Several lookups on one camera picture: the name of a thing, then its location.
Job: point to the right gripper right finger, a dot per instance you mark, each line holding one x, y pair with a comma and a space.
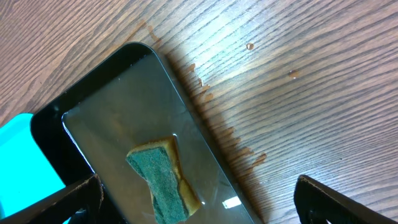
317, 203

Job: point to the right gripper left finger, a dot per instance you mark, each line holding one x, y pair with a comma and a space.
86, 194

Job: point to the green yellow sponge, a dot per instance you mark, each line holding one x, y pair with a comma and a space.
158, 163

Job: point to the teal plastic tray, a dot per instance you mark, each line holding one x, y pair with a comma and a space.
26, 174

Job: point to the black water tray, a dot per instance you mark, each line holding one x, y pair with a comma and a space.
131, 98

